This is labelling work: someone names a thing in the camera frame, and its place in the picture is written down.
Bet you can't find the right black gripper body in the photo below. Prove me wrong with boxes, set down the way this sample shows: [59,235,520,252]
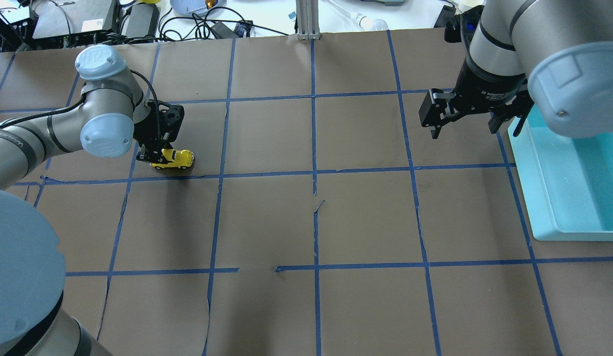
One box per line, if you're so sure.
[419,59,534,134]

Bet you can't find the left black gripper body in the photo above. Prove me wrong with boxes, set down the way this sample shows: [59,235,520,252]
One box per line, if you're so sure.
[134,100,185,154]

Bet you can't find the yellow beetle toy car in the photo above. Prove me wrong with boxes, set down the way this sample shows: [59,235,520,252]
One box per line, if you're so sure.
[150,148,195,171]

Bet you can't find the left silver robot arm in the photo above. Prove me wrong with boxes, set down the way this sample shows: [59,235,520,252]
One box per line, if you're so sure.
[0,44,184,356]

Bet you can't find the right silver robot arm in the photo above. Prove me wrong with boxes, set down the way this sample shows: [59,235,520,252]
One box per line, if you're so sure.
[419,0,613,139]

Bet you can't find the turquoise plastic bin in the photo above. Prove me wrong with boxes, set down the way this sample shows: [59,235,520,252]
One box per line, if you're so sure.
[510,107,613,242]

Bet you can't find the black power adapter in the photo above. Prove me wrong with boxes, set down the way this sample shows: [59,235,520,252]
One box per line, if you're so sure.
[120,2,159,38]

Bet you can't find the aluminium frame post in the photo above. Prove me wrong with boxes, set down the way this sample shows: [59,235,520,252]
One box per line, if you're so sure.
[296,0,321,41]

